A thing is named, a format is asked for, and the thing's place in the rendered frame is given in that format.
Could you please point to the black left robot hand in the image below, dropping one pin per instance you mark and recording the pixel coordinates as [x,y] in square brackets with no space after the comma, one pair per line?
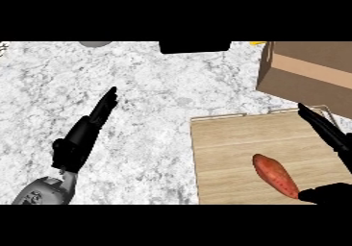
[81,137]

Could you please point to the black appliance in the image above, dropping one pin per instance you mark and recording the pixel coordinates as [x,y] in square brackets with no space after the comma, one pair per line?
[194,46]

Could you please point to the yellow object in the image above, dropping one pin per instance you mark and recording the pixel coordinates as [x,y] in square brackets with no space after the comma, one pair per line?
[257,42]

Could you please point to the grey round object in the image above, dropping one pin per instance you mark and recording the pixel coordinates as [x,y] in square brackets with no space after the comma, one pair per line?
[94,44]

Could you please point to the pale wooden tray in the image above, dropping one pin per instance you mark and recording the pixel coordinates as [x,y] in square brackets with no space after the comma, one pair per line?
[268,153]

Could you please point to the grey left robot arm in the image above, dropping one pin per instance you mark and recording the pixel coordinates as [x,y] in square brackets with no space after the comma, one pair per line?
[43,192]

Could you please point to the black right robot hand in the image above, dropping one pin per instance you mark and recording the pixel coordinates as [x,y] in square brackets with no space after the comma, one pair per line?
[337,142]

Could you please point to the orange sweet potato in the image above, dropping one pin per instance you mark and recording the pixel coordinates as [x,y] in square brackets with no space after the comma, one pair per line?
[274,175]

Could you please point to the brown cardboard box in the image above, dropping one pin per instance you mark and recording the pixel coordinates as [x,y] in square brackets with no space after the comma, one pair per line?
[313,73]

